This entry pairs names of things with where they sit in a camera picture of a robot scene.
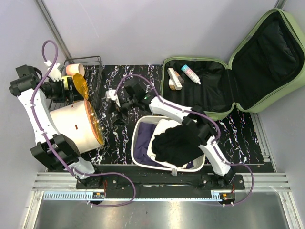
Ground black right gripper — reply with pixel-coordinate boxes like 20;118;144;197
108;96;137;128

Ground navy blue garment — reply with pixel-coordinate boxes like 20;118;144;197
133;119;203;169

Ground white cylinder appliance orange lid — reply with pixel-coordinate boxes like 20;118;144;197
50;100;105;154

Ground white grey cloth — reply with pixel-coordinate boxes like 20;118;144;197
146;118;205;176

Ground white cosmetic tube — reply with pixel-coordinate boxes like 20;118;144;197
167;68;183;91

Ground black garment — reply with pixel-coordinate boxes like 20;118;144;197
152;125;203;167

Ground pink blue tube bottle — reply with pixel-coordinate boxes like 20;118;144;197
181;64;201;85

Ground green hard-shell suitcase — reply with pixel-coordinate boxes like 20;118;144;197
161;8;305;120

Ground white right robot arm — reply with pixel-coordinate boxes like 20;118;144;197
107;83;235;189

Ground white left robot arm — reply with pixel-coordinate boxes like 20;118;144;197
9;63;103;189

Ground light green cup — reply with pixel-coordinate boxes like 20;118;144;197
62;76;71;83

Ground pink cup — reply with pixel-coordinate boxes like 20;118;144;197
65;63;85;76

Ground white round cosmetic jar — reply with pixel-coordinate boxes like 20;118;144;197
168;79;176;91

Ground beige cosmetic stick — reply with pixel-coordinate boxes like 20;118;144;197
176;73;184;84

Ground white rectangular plastic basin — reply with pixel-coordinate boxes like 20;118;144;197
130;115;206;173

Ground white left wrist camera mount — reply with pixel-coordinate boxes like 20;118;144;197
48;62;64;81

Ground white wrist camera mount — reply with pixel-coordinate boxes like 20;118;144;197
105;89;121;107
48;62;64;81

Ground black wire dish rack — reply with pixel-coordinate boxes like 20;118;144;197
51;55;103;115

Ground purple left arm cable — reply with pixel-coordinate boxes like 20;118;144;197
30;40;137;207

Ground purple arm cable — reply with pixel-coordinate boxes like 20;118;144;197
114;74;254;208
30;40;137;207

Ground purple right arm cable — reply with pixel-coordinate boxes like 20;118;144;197
114;74;254;208

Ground aluminium rail frame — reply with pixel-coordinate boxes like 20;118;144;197
23;172;305;229

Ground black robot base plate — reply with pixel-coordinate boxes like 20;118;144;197
75;164;245;201

